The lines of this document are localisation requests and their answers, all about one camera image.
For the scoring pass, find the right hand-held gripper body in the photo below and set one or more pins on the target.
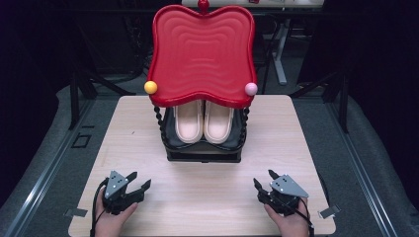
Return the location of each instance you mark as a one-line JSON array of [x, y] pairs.
[[285, 192]]

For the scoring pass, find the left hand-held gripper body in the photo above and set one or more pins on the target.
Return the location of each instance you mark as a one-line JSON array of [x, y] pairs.
[[116, 192]]

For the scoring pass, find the cream clog shoe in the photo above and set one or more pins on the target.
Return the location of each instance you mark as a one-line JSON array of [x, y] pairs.
[[188, 121], [218, 122]]

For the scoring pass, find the red and black shoe rack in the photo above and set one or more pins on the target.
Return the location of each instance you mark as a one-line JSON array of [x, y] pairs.
[[202, 56]]

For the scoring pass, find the person's left hand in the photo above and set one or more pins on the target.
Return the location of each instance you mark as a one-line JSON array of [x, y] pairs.
[[110, 222]]

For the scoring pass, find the person's right hand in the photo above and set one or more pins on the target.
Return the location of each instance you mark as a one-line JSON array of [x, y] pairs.
[[290, 223]]

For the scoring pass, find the grey tape strip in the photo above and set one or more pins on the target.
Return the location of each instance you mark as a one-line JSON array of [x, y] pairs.
[[329, 211], [75, 212]]

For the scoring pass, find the black metal stand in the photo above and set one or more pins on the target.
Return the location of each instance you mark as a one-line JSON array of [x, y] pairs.
[[344, 105], [74, 98]]

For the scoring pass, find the white desk leg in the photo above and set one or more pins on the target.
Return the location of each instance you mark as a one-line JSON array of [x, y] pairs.
[[279, 56]]

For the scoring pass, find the white desk top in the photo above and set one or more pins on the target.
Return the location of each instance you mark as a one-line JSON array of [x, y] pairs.
[[230, 2]]

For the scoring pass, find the metal floor rail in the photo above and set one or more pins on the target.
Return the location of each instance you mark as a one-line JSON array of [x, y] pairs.
[[49, 171], [362, 171]]

